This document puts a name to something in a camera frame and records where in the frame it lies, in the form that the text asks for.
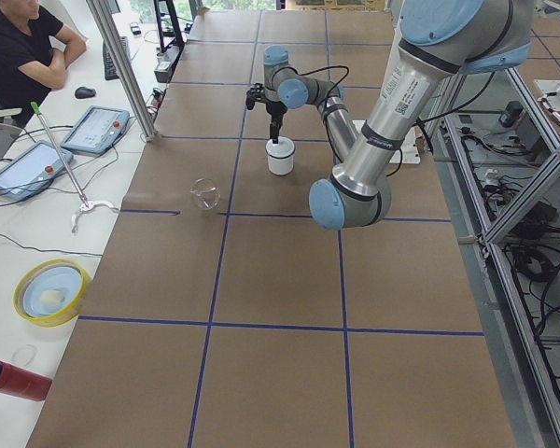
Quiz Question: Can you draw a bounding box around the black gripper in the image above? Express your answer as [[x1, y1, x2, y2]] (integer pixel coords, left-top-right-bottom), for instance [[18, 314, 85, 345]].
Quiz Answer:
[[266, 100, 287, 143]]

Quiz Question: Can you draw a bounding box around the clear glass funnel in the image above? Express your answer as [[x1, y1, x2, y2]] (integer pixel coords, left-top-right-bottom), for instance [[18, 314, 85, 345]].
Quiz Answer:
[[189, 177, 221, 216]]

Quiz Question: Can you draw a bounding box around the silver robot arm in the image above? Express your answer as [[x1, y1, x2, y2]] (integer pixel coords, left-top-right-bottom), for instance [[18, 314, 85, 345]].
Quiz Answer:
[[309, 1, 534, 230], [259, 45, 358, 162]]

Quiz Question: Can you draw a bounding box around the white enamel mug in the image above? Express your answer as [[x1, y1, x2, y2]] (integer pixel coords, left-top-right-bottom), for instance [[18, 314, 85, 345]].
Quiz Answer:
[[267, 154, 294, 175]]

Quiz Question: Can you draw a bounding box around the far teach pendant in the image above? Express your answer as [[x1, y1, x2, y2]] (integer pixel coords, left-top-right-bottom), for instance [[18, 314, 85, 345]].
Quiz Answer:
[[61, 105, 130, 155]]

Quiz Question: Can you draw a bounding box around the teach pendant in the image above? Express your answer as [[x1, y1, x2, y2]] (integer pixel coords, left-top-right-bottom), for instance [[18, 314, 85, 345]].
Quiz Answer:
[[0, 141, 64, 202], [61, 105, 130, 155]]

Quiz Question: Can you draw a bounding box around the black computer mouse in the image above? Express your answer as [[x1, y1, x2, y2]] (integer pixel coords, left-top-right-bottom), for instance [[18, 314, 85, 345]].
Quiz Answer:
[[74, 86, 96, 99]]

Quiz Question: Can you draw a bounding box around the reacher grabber stick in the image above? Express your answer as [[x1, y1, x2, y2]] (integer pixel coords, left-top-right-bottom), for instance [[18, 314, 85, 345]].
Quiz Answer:
[[30, 102, 119, 234]]

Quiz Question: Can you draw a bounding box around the seated person black shirt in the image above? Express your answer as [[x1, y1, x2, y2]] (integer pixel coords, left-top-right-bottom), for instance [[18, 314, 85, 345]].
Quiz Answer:
[[0, 0, 86, 127]]

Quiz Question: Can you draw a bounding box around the near teach pendant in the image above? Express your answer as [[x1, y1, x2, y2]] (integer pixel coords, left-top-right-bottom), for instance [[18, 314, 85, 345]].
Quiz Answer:
[[0, 141, 64, 202]]

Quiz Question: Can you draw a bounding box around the yellow rimmed bowl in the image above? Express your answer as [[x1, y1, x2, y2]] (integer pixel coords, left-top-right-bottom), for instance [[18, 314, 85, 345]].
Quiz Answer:
[[13, 259, 91, 328]]

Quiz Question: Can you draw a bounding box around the red cylindrical bottle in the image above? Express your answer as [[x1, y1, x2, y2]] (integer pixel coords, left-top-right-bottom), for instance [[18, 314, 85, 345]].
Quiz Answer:
[[0, 360, 52, 401]]

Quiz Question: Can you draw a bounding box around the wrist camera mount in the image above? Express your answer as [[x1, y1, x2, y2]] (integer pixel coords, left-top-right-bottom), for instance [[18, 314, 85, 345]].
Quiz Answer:
[[245, 83, 267, 110]]

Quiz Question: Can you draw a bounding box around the aluminium frame post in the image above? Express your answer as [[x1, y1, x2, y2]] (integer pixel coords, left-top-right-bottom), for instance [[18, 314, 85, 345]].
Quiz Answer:
[[86, 0, 157, 142]]

